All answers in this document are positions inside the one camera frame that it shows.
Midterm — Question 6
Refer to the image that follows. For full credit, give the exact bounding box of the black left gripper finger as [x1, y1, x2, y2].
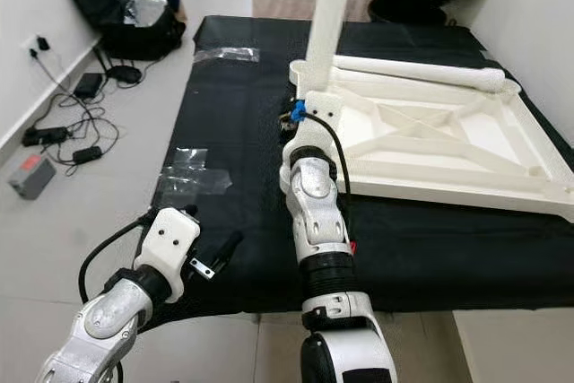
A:
[210, 231, 245, 269]

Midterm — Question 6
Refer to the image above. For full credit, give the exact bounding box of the white plastic table leg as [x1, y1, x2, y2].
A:
[332, 54, 508, 94]
[300, 0, 360, 97]

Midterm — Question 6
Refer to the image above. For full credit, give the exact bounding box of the black tablecloth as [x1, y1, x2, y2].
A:
[139, 15, 574, 330]

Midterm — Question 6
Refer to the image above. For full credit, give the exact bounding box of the white plastic table top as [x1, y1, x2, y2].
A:
[278, 56, 574, 222]

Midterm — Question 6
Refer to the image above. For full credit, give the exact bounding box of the small black power adapter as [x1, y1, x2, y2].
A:
[72, 145, 104, 164]

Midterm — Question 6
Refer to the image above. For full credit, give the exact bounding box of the black oval device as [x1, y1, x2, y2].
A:
[105, 65, 143, 84]

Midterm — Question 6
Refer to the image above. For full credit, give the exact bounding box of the white plastic packet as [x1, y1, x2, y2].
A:
[128, 0, 170, 27]

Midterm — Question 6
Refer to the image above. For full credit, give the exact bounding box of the grey box with red label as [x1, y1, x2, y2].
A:
[9, 154, 57, 200]

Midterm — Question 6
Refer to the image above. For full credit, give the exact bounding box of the black power strip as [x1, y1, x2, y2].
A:
[22, 127, 68, 146]

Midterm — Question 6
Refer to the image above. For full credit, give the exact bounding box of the black power adapter brick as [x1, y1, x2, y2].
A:
[74, 72, 104, 100]

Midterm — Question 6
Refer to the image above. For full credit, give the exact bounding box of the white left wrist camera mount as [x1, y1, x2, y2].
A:
[132, 207, 201, 305]

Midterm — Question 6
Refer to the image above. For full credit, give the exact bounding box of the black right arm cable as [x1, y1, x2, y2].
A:
[291, 100, 356, 249]

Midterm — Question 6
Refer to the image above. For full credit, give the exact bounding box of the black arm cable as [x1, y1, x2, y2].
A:
[291, 100, 356, 249]
[78, 211, 153, 303]

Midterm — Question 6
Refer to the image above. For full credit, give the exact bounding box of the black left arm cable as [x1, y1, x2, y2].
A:
[78, 211, 153, 303]

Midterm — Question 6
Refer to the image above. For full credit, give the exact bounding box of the white wall socket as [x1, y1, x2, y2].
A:
[25, 33, 52, 54]

